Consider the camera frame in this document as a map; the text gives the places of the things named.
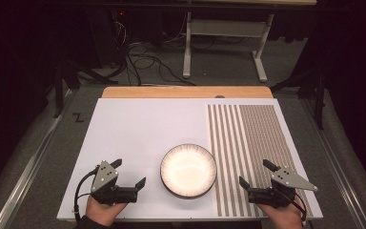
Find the person's right hand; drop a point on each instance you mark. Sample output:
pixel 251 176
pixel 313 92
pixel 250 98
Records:
pixel 284 218

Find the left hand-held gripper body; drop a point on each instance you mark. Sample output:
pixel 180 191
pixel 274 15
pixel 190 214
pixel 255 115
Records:
pixel 104 178

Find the white metal desk frame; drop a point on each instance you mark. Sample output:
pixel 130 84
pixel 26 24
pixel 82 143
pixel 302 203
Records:
pixel 225 28

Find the dark computer tower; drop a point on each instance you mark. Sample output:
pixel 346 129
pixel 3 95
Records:
pixel 108 38

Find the person's left hand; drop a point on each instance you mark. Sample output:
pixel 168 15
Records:
pixel 103 212

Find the aluminium floor rail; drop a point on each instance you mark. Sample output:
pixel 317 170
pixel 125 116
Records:
pixel 339 165
pixel 28 173

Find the white mat with grey stripes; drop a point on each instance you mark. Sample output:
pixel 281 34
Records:
pixel 133 133

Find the white plate with dark rim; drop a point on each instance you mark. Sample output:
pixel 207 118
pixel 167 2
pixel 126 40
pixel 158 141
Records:
pixel 188 170

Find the black metal stand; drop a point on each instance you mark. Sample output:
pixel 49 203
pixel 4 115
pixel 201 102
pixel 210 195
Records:
pixel 59 95
pixel 320 105

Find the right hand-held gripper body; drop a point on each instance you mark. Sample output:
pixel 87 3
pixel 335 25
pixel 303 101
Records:
pixel 287 181

